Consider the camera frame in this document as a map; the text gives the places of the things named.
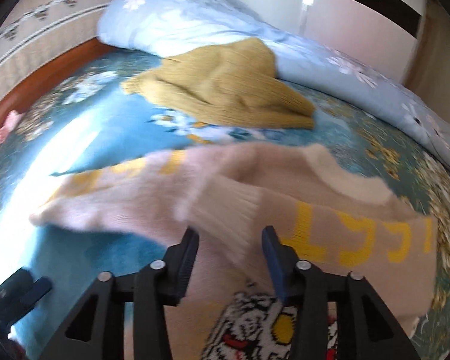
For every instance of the fluffy pink yellow sweater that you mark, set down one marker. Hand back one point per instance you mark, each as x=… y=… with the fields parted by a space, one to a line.
x=337 y=220

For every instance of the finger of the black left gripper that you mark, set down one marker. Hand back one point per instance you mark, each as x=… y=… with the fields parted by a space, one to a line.
x=15 y=286
x=39 y=289

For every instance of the wooden bed frame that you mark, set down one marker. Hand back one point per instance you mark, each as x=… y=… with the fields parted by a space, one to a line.
x=48 y=76

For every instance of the mustard yellow knit sweater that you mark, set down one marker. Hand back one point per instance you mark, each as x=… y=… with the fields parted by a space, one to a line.
x=227 y=85

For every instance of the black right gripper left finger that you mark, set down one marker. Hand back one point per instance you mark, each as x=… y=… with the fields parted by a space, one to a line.
x=94 y=328

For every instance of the white black sliding wardrobe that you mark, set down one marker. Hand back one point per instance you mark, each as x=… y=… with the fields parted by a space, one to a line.
x=383 y=34

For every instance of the teal floral bed sheet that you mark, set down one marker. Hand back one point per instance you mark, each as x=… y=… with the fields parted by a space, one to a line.
x=88 y=122

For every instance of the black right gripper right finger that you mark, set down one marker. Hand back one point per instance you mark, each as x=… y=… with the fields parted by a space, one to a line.
x=366 y=328

